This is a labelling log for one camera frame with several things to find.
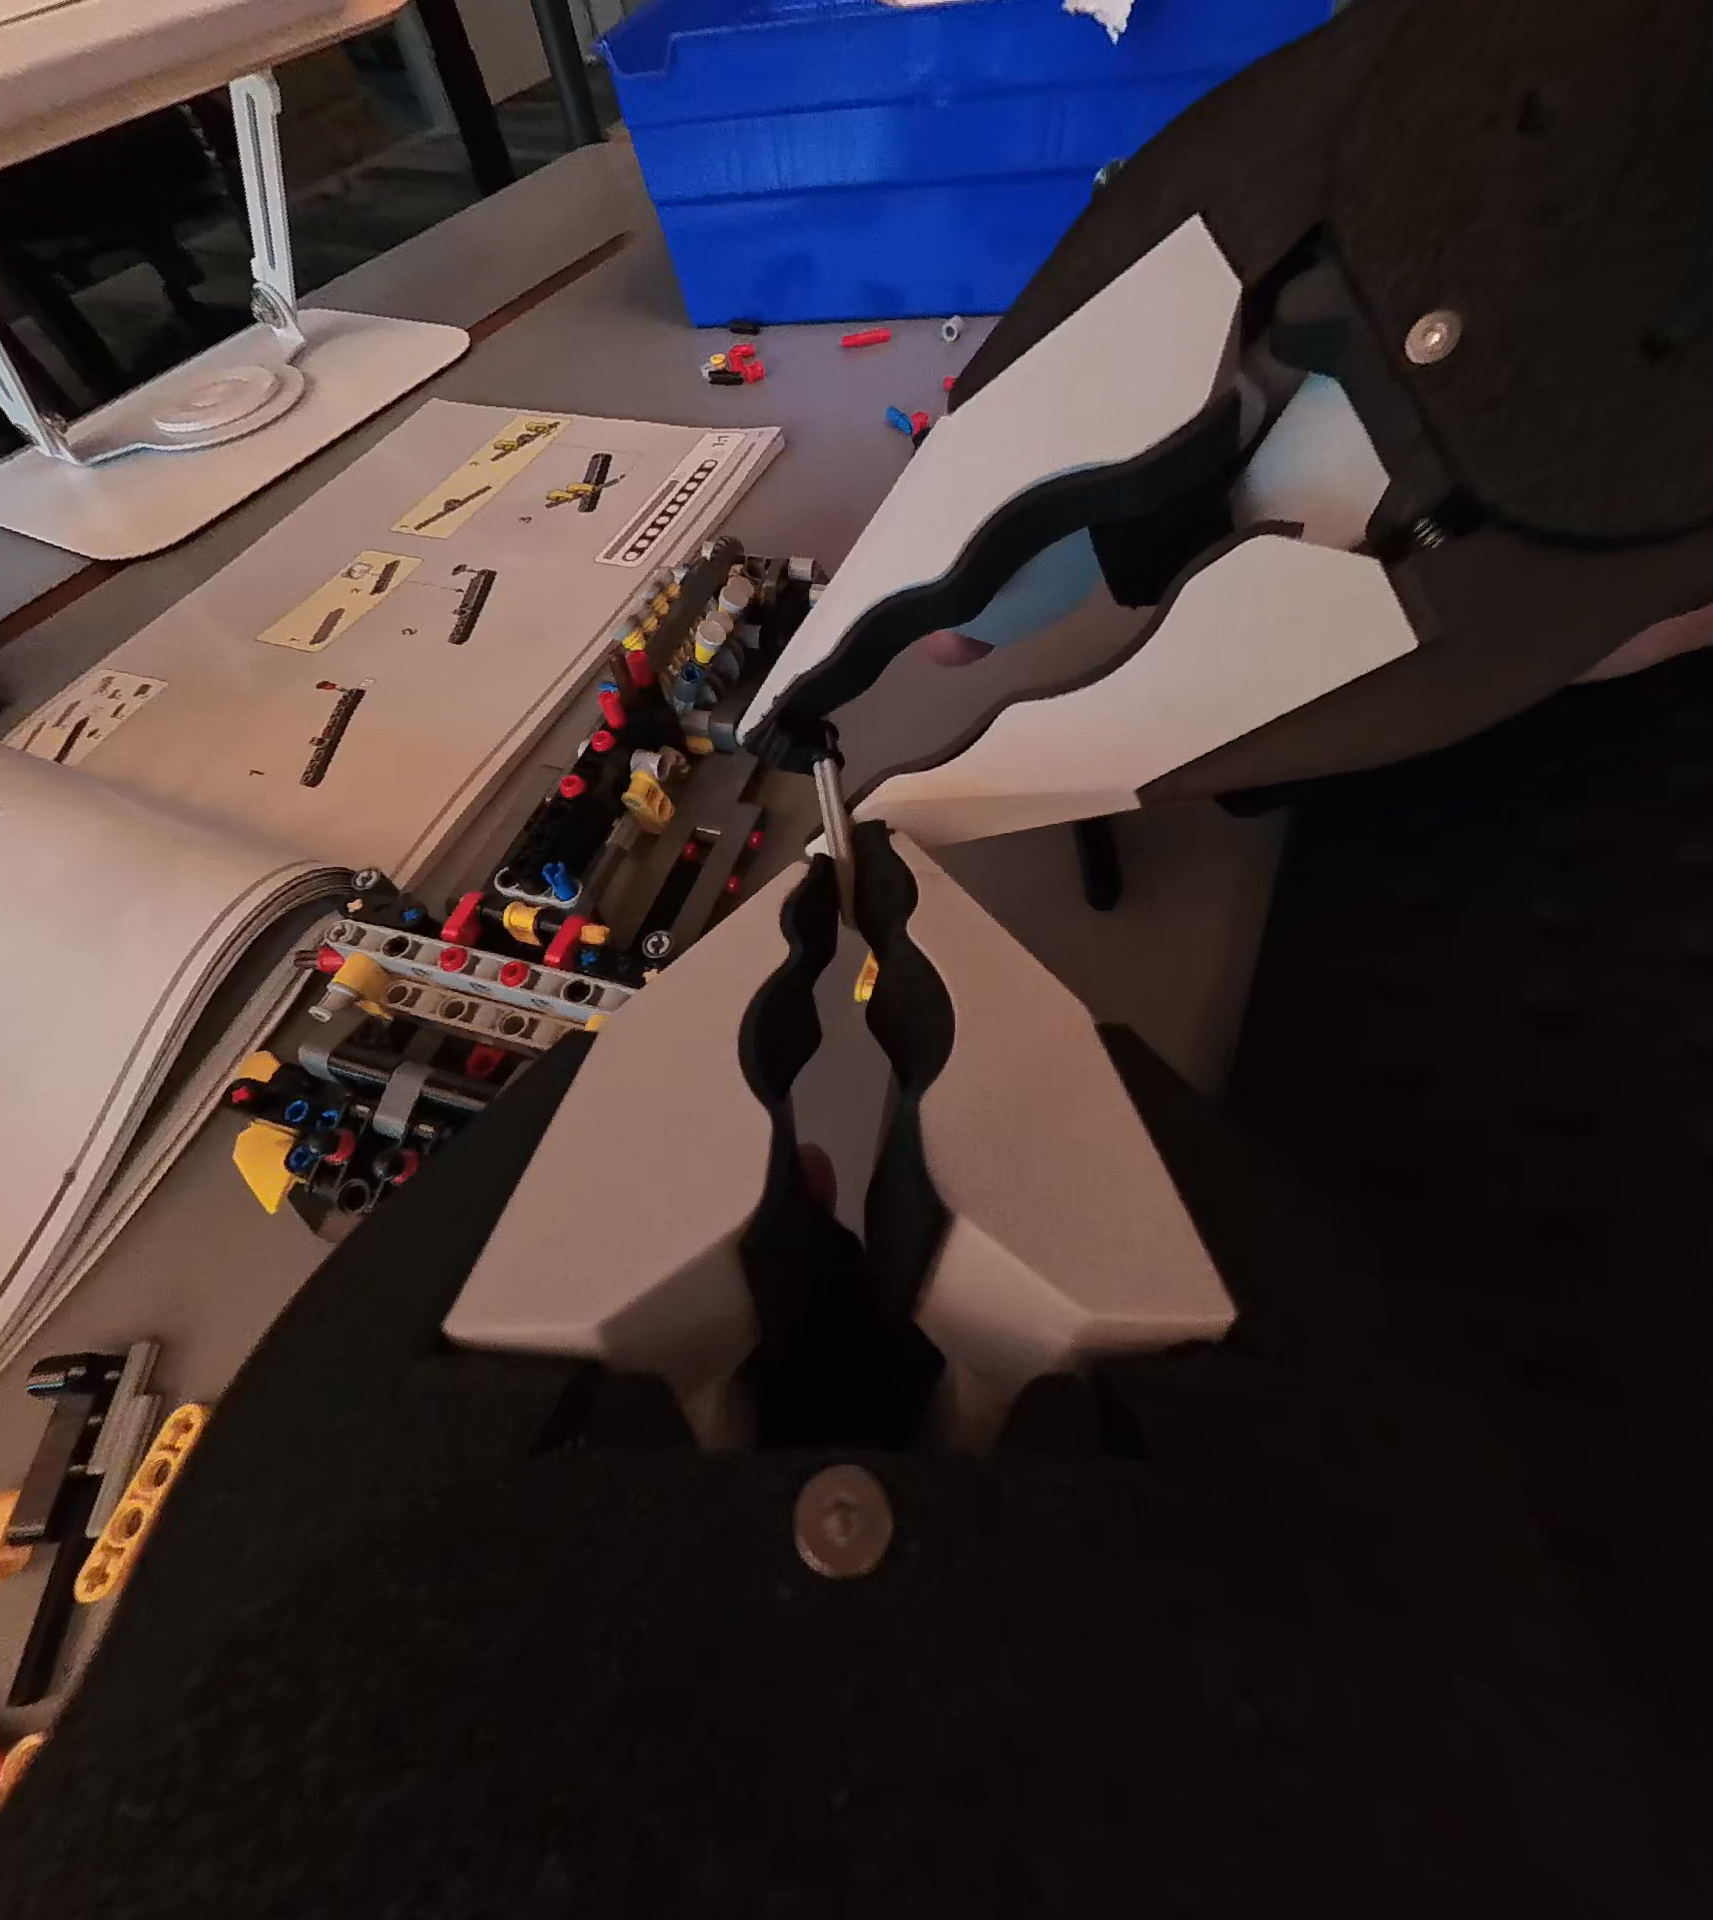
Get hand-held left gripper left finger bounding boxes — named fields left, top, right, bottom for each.
left=439, top=864, right=847, bottom=1445

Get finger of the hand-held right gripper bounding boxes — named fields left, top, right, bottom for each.
left=740, top=216, right=1250, bottom=754
left=847, top=529, right=1424, bottom=849

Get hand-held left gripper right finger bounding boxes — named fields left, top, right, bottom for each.
left=856, top=821, right=1239, bottom=1445

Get grey lego axle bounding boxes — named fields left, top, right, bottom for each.
left=811, top=758, right=863, bottom=922

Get partly built lego car chassis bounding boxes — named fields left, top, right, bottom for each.
left=225, top=538, right=834, bottom=1237

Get scattered yellow lego pieces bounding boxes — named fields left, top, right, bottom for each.
left=0, top=1338, right=214, bottom=1899

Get blue plastic bin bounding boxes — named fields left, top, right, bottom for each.
left=598, top=0, right=1339, bottom=330

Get scattered red and blue pins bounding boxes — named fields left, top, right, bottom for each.
left=699, top=316, right=971, bottom=448

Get black perforated chair back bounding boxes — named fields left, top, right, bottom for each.
left=1229, top=647, right=1713, bottom=1920

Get open instruction booklet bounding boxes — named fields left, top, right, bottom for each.
left=0, top=399, right=788, bottom=1486

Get white clipboard stand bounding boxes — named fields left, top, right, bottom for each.
left=0, top=67, right=473, bottom=563

